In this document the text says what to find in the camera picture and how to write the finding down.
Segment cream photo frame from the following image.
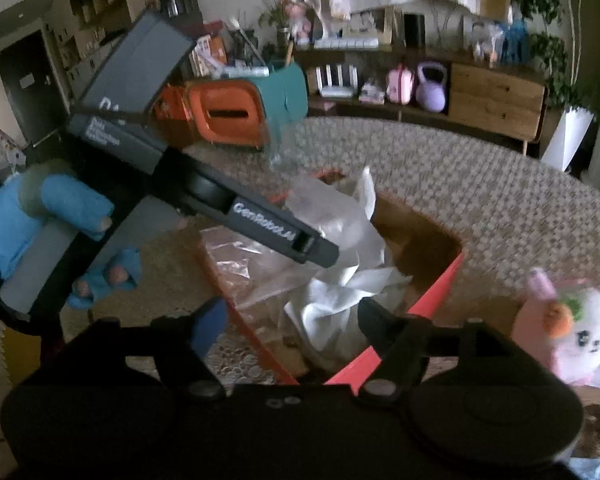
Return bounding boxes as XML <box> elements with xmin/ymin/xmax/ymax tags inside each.
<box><xmin>350</xmin><ymin>7</ymin><xmax>398</xmax><ymax>41</ymax></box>

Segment black speaker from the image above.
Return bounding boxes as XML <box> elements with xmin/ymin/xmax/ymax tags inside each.
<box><xmin>403</xmin><ymin>12</ymin><xmax>427</xmax><ymax>47</ymax></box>

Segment blue gift bag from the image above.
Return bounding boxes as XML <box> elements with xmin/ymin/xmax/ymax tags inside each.
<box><xmin>502</xmin><ymin>12</ymin><xmax>531</xmax><ymax>63</ymax></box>

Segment white keyboard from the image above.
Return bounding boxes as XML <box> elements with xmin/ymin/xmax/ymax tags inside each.
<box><xmin>314</xmin><ymin>35</ymin><xmax>381</xmax><ymax>51</ymax></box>

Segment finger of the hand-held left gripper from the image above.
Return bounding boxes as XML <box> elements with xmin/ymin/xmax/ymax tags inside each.
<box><xmin>225</xmin><ymin>199</ymin><xmax>341</xmax><ymax>267</ymax></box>

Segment yellow cloth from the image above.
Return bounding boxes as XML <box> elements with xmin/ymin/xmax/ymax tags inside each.
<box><xmin>0</xmin><ymin>330</ymin><xmax>43</xmax><ymax>391</ymax></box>

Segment white plastic bag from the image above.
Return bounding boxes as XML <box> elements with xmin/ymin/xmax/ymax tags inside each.
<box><xmin>280</xmin><ymin>165</ymin><xmax>413</xmax><ymax>366</ymax></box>

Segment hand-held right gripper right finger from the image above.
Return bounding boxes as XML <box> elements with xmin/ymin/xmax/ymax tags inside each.
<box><xmin>354</xmin><ymin>297</ymin><xmax>548</xmax><ymax>406</ymax></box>

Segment wooden wall shelf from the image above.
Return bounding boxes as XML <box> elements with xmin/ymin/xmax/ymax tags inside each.
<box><xmin>45</xmin><ymin>0</ymin><xmax>146</xmax><ymax>68</ymax></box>

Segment clear glass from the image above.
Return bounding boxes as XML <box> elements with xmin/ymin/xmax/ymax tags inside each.
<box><xmin>267</xmin><ymin>120</ymin><xmax>311</xmax><ymax>173</ymax></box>

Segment white router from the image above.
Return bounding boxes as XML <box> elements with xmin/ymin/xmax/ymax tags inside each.
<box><xmin>316</xmin><ymin>64</ymin><xmax>357</xmax><ymax>99</ymax></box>

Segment white planter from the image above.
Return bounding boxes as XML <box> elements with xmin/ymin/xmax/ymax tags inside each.
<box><xmin>540</xmin><ymin>106</ymin><xmax>597</xmax><ymax>173</ymax></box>

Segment clear bag of toys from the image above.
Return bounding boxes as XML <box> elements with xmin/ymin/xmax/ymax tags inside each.
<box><xmin>467</xmin><ymin>20</ymin><xmax>505</xmax><ymax>61</ymax></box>

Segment small pink white packets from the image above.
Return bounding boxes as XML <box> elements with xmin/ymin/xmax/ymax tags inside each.
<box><xmin>359</xmin><ymin>82</ymin><xmax>386</xmax><ymax>106</ymax></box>

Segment blue print clear bag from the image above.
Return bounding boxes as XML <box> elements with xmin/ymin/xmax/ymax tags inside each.
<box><xmin>567</xmin><ymin>452</ymin><xmax>600</xmax><ymax>480</ymax></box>

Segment red tin box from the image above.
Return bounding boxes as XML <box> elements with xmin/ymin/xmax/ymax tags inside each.
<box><xmin>197</xmin><ymin>170</ymin><xmax>466</xmax><ymax>386</ymax></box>

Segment small green plant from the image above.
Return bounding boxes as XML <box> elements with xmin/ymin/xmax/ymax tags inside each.
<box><xmin>257</xmin><ymin>0</ymin><xmax>293</xmax><ymax>46</ymax></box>

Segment colourful printed bag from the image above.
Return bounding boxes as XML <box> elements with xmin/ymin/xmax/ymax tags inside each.
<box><xmin>0</xmin><ymin>127</ymin><xmax>27</xmax><ymax>177</ymax></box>

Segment white pink bunny plush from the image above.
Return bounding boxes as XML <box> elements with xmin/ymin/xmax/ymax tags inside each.
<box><xmin>510</xmin><ymin>266</ymin><xmax>600</xmax><ymax>386</ymax></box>

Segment pink toy case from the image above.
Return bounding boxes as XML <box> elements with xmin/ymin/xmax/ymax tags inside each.
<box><xmin>386</xmin><ymin>66</ymin><xmax>416</xmax><ymax>106</ymax></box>

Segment purple kettlebell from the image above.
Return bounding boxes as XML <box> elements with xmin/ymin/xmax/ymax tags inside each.
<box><xmin>415</xmin><ymin>61</ymin><xmax>451</xmax><ymax>113</ymax></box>

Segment dark door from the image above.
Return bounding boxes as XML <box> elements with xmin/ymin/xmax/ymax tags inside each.
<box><xmin>0</xmin><ymin>30</ymin><xmax>73</xmax><ymax>143</ymax></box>

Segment wooden sideboard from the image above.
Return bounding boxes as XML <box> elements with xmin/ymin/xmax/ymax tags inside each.
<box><xmin>292</xmin><ymin>42</ymin><xmax>551</xmax><ymax>156</ymax></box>

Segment pink doll figure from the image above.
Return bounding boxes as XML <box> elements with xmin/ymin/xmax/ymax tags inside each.
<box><xmin>286</xmin><ymin>0</ymin><xmax>313</xmax><ymax>43</ymax></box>

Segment brown scrunchie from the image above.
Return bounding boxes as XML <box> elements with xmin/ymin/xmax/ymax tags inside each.
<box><xmin>582</xmin><ymin>402</ymin><xmax>600</xmax><ymax>456</ymax></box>

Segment clear plastic bag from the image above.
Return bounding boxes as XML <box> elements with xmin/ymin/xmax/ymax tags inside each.
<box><xmin>200</xmin><ymin>225</ymin><xmax>306</xmax><ymax>311</ymax></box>

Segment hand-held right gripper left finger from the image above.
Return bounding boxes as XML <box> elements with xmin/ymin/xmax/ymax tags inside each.
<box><xmin>80</xmin><ymin>297</ymin><xmax>228</xmax><ymax>403</ymax></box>

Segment cluster of pens and brushes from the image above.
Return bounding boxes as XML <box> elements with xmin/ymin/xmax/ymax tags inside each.
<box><xmin>195</xmin><ymin>15</ymin><xmax>271</xmax><ymax>81</ymax></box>

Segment green potted plant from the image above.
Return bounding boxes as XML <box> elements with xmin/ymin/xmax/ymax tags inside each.
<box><xmin>512</xmin><ymin>0</ymin><xmax>600</xmax><ymax>111</ymax></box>

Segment orange teal tissue box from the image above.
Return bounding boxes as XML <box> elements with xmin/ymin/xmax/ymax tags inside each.
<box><xmin>160</xmin><ymin>62</ymin><xmax>310</xmax><ymax>150</ymax></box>

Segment person's left hand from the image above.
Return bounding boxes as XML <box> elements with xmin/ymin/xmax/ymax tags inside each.
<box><xmin>0</xmin><ymin>160</ymin><xmax>143</xmax><ymax>311</ymax></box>

